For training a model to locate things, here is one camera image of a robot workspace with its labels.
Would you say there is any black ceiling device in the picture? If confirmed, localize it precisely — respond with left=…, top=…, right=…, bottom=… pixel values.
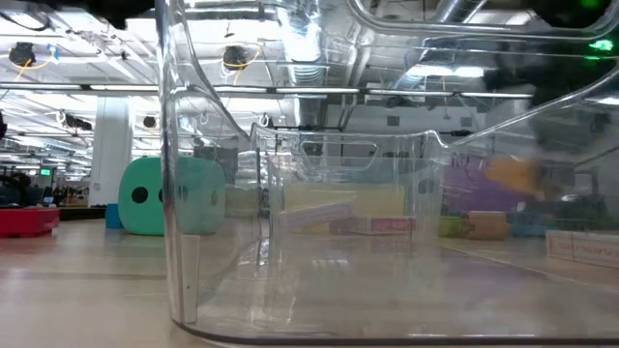
left=8, top=42, right=38, bottom=68
left=221, top=44, right=251, bottom=72

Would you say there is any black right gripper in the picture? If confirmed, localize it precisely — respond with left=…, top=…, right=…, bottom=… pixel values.
left=526, top=96, right=589, bottom=163

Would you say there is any pink playing card deck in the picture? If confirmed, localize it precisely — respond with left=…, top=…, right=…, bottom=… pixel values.
left=330, top=216, right=418, bottom=237

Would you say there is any silver ventilation duct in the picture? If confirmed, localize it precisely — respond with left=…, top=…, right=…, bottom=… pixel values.
left=278, top=0, right=335, bottom=86

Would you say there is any person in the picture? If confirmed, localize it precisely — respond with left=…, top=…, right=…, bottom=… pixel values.
left=0, top=172, right=40, bottom=209

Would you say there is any purple plastic bucket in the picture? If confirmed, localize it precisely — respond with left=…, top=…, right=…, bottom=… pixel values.
left=443, top=153, right=526, bottom=217

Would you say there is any teal foam die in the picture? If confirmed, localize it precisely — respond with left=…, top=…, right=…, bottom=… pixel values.
left=117, top=156, right=227, bottom=237

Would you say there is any flat blue toy brick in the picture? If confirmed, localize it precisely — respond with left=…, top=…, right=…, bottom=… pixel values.
left=507, top=211, right=560, bottom=238

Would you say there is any white pillar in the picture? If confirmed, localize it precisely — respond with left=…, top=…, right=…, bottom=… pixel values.
left=88, top=96, right=134, bottom=208

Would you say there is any large clear plastic bin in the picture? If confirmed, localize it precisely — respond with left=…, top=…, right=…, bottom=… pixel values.
left=154, top=0, right=619, bottom=345

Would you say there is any red toy brick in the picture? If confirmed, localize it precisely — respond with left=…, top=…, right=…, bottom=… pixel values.
left=0, top=207, right=61, bottom=239

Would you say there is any tan wooden block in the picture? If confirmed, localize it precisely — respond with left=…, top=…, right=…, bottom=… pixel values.
left=464, top=210, right=512, bottom=242

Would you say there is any black aluminium table frame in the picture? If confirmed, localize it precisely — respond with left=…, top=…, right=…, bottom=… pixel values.
left=57, top=205, right=108, bottom=222

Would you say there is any lime green toy brick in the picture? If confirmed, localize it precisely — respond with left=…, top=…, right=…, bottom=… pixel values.
left=438, top=216, right=468, bottom=238

